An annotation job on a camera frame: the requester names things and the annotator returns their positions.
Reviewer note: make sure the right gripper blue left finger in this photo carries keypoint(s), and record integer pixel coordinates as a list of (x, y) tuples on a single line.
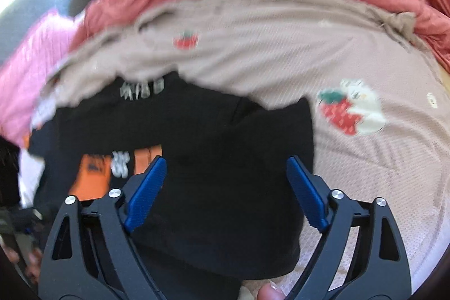
[(140, 193)]

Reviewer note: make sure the pink quilted blanket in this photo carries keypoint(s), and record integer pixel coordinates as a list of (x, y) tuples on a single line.
[(25, 71)]

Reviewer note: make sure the black shirt with orange print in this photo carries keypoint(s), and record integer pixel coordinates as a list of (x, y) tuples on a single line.
[(226, 212)]

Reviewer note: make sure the grey quilted headboard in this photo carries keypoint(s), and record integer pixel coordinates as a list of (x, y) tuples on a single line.
[(20, 15)]

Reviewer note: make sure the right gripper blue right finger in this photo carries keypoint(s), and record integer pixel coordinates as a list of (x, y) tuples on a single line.
[(311, 193)]

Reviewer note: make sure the beige strawberry bear bedsheet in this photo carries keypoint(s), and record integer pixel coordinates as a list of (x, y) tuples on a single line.
[(381, 109)]

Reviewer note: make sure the right hand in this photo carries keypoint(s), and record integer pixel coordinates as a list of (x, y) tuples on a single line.
[(270, 291)]

